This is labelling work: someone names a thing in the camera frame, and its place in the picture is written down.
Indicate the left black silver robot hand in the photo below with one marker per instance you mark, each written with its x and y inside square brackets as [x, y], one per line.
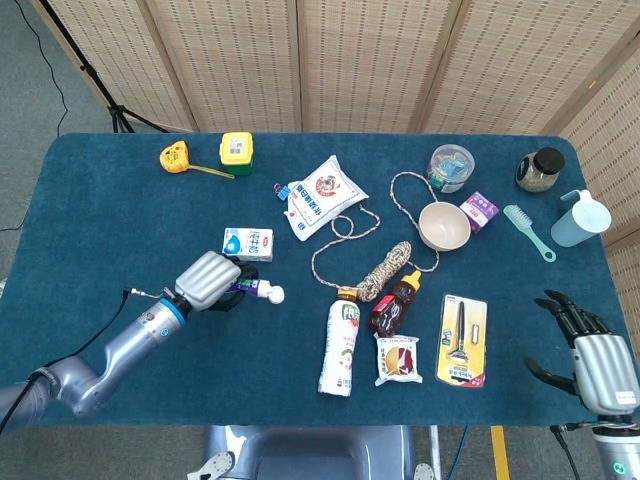
[207, 280]

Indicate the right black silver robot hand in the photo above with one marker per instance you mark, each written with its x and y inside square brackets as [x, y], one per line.
[605, 370]

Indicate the purple white toothpaste tube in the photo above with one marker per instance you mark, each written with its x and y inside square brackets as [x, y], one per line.
[270, 292]

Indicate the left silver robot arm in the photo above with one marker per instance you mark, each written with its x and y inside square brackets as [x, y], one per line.
[125, 340]

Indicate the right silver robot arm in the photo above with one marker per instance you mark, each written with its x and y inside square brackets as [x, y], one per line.
[617, 450]

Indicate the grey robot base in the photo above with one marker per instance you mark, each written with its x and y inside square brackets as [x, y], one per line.
[310, 450]

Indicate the green box with yellow lid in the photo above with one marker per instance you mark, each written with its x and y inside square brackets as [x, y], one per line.
[235, 150]

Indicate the dark lidded jar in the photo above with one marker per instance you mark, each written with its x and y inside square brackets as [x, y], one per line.
[540, 170]

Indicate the blue white milk carton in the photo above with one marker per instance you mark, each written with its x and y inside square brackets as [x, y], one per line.
[247, 245]

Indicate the blue table cloth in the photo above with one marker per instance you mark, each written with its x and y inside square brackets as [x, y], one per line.
[125, 200]

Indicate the blue binder clip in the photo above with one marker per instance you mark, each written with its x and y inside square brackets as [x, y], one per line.
[284, 192]

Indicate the yellow tape measure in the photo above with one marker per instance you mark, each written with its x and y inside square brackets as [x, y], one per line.
[174, 156]

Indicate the yellow floor tape strip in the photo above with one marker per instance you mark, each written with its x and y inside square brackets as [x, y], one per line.
[500, 452]

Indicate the white powder bag red emblem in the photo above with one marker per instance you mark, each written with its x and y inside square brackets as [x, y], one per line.
[322, 197]

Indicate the yellow razor blister pack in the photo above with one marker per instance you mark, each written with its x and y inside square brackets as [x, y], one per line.
[462, 345]

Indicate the white drink bottle orange cap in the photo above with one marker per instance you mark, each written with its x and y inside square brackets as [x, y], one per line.
[340, 345]

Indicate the translucent blue measuring cup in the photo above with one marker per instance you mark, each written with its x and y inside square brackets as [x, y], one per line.
[580, 222]

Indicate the mint green brush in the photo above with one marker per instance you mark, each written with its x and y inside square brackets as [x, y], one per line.
[520, 220]

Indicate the bear shaped honey bottle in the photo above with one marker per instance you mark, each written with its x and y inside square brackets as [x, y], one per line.
[395, 305]

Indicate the black tripod stand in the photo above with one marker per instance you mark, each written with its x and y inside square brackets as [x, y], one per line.
[119, 112]

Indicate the small purple box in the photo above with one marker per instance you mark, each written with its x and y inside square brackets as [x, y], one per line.
[480, 210]

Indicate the white snack cake packet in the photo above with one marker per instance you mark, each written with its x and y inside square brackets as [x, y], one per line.
[397, 360]

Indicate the beige bowl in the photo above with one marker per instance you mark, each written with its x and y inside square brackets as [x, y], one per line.
[445, 227]

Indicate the clear jar of coloured clips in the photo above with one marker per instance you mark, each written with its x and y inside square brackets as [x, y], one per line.
[450, 170]

